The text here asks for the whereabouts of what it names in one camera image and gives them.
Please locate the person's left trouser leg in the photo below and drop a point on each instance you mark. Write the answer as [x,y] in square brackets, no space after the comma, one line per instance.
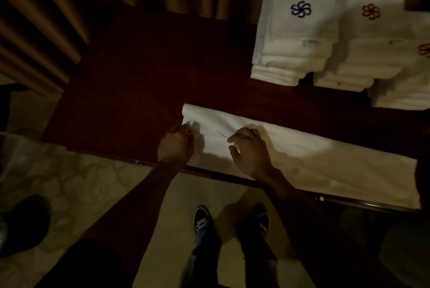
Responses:
[201,261]

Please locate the person's right hand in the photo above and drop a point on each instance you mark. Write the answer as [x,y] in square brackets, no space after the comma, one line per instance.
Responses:
[252,155]

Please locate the person's right forearm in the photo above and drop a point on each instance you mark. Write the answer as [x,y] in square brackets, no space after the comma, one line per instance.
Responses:
[302,207]

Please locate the person's black shoe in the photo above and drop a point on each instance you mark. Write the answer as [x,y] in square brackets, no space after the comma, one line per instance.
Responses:
[262,222]
[202,219]

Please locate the black round object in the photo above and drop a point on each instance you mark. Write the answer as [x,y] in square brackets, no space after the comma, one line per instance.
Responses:
[23,224]

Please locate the person's right trouser leg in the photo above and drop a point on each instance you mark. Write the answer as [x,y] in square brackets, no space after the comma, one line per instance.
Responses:
[258,261]

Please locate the person's left forearm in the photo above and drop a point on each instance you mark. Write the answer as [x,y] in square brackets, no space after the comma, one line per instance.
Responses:
[134,203]

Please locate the person's right black shoe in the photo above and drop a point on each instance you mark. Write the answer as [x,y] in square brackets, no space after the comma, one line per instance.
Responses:
[262,222]

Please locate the long white towel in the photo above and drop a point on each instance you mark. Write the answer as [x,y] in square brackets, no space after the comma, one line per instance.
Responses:
[319,163]

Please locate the white towel stack red emblem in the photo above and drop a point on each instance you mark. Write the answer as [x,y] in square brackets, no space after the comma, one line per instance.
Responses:
[406,79]
[366,45]

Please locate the person's left hand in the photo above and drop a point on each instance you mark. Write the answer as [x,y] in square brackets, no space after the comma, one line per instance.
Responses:
[174,148]

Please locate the person's right thumb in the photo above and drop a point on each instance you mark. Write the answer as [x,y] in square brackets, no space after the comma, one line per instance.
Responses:
[234,154]

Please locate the person's left black shoe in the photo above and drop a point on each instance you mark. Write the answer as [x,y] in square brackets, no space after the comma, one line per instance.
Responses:
[202,219]

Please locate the white towel stack blue emblem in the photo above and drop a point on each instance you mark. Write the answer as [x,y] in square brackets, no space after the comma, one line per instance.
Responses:
[295,39]

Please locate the person's left fingers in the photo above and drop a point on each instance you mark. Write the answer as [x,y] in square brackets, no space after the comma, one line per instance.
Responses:
[186,129]

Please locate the person's trouser leg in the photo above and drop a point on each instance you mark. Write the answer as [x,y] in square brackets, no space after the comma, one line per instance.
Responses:
[258,261]
[201,261]

